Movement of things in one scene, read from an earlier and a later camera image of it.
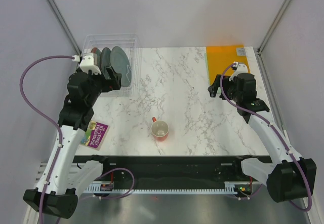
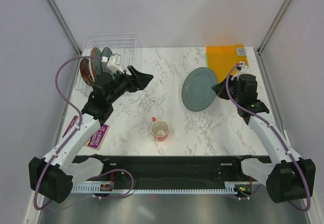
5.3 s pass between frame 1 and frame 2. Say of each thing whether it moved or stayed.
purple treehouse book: stayed
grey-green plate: moved
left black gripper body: moved
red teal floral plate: stayed
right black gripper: stayed
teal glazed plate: stayed
